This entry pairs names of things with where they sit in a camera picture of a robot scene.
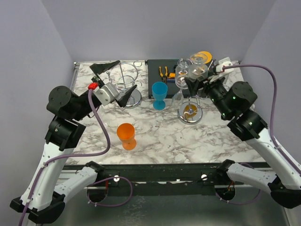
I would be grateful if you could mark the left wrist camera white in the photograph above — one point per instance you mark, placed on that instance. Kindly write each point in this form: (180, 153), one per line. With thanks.
(106, 94)

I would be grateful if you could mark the black front mounting rail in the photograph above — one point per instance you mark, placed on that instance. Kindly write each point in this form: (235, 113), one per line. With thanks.
(159, 180)

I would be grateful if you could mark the scroll arm chrome glass rack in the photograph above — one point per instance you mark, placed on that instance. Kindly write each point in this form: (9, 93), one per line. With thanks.
(191, 112)

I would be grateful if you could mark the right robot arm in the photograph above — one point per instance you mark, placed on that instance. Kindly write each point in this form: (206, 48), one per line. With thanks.
(234, 105)

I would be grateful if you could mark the clear stemmed glass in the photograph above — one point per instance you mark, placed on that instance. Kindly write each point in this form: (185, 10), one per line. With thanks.
(178, 98)

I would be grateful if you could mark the aluminium extrusion frame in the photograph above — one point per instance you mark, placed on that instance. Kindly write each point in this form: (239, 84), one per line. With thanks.
(62, 137)

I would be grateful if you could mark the dark grey tool tray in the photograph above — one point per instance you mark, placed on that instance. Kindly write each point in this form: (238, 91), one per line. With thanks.
(158, 67)

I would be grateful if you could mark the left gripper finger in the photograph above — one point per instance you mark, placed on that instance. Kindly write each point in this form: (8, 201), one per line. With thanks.
(98, 69)
(126, 99)

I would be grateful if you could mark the orange plastic goblet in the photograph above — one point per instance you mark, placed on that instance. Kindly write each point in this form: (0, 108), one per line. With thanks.
(126, 134)

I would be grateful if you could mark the ribbed clear wine glass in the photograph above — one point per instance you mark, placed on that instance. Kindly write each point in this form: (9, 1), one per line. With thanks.
(182, 67)

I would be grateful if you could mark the blue plastic goblet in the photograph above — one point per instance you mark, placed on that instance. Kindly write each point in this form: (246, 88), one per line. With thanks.
(159, 92)

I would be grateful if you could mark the yellow handled pliers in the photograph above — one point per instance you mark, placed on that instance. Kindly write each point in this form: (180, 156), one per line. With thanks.
(163, 72)

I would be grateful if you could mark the yellow plastic goblet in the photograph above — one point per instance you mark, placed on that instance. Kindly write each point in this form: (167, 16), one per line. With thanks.
(208, 56)

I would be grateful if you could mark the orange utility knife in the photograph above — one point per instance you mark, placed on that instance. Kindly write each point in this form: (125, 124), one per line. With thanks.
(171, 76)

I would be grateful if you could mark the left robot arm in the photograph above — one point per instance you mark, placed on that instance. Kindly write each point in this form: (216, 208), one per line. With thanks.
(85, 177)

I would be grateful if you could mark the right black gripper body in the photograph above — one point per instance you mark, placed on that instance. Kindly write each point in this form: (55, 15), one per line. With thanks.
(215, 90)

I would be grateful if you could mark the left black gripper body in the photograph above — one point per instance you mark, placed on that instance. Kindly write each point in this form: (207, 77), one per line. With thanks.
(98, 78)

